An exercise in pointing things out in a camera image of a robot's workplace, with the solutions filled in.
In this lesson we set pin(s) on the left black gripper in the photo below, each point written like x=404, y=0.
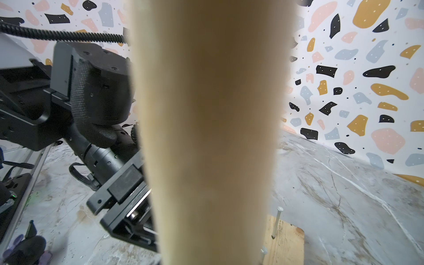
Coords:
x=125, y=198

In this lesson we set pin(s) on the wooden handle claw hammer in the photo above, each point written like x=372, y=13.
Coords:
x=209, y=79

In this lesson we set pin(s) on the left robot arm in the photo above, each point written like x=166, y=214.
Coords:
x=84, y=97

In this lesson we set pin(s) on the steel nail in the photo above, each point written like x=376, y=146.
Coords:
x=276, y=223
x=264, y=252

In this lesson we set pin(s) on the small dark clip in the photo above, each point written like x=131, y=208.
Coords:
x=28, y=249

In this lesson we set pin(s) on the wooden block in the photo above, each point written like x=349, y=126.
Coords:
x=287, y=248

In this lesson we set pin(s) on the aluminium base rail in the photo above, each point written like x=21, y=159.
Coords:
x=25, y=181

